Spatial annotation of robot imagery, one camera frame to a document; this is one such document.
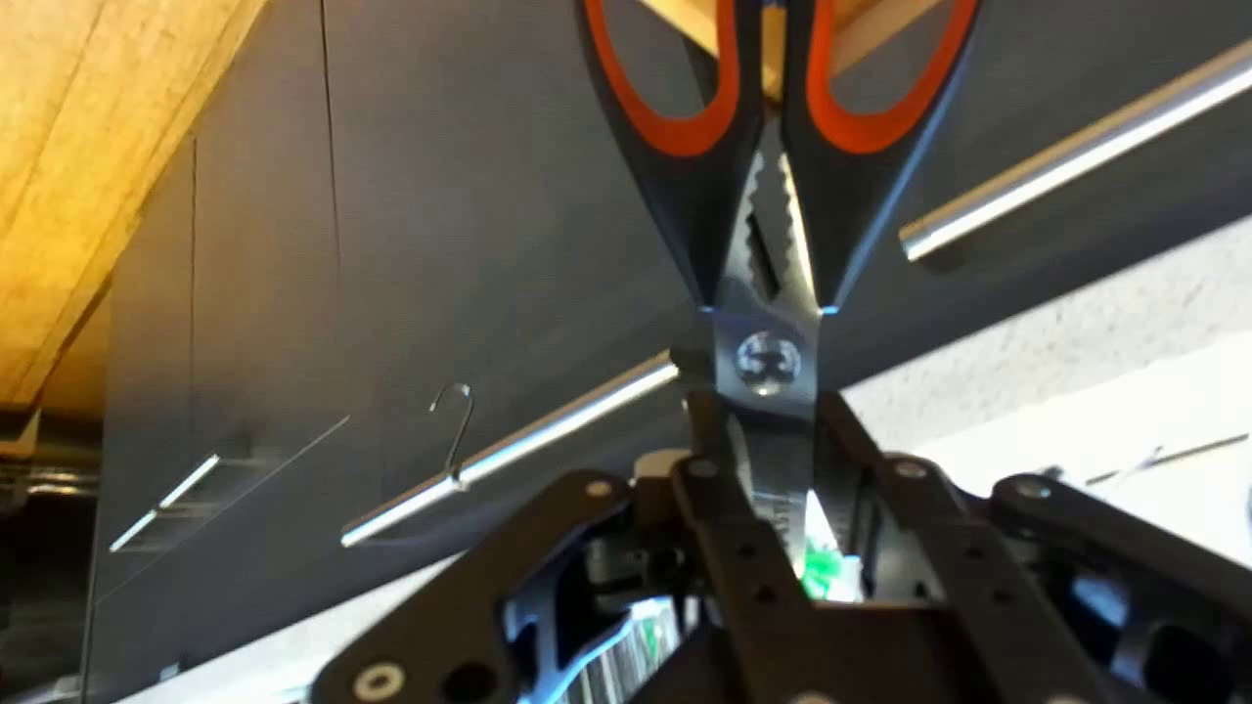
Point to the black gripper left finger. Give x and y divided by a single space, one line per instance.
651 599

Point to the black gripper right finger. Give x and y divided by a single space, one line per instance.
993 612

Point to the dark base cabinet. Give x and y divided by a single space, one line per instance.
454 196

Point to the red and black scissors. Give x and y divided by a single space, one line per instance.
680 158

